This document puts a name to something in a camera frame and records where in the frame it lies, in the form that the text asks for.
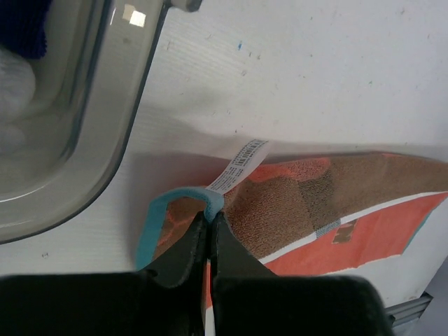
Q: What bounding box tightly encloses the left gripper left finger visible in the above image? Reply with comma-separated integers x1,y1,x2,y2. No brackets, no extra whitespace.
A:
1,212,207,335

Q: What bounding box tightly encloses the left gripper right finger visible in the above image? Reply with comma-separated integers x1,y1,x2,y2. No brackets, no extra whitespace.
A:
210,213,393,335

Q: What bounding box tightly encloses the brown orange towel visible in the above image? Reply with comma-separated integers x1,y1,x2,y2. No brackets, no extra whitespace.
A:
136,140,447,317

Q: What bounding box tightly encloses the grey plastic tray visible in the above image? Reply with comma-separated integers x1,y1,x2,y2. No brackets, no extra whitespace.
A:
1,1,167,244

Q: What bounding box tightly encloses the white rolled towel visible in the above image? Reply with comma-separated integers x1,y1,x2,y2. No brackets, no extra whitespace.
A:
1,47,36,154

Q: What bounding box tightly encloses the purple rolled towel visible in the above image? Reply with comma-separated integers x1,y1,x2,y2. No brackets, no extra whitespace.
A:
0,0,52,60

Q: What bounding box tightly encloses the aluminium mounting rail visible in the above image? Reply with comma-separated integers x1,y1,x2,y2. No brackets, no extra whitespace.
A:
386,293,433,336

